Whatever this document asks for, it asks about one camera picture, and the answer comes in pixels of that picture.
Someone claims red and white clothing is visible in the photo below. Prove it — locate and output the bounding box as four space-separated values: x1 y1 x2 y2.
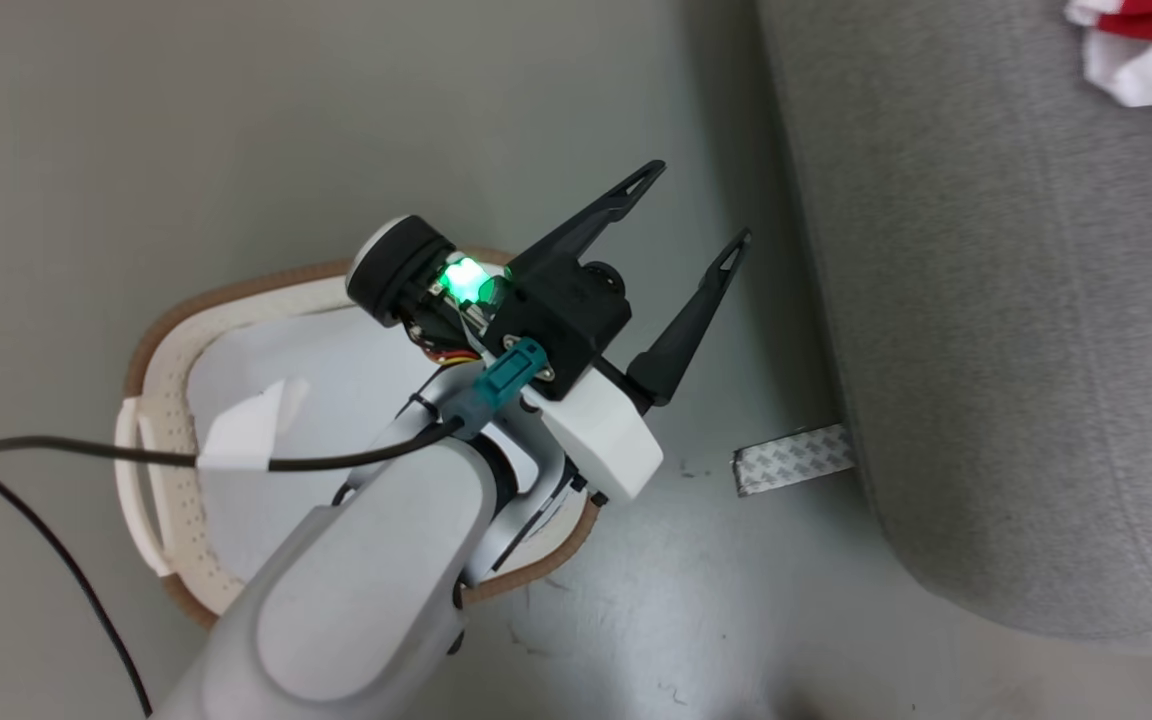
1064 0 1152 109

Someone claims grey patterned tape strip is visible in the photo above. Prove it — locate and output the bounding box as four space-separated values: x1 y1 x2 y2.
732 424 857 498

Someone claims teal cable connector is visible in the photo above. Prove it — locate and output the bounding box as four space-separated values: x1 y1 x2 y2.
471 337 549 426

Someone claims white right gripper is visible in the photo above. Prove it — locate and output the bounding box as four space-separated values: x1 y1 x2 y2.
346 159 754 503

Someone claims thin black cable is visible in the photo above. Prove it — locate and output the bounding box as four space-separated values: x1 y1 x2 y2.
0 415 467 719

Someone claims light grey fabric sofa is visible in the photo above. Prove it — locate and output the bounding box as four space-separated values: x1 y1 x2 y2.
756 0 1152 656

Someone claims white perforated laundry basket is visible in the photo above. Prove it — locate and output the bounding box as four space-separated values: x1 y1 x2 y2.
114 247 605 631

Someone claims white tape tag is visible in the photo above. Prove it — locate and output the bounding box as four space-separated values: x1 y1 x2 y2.
196 378 312 473

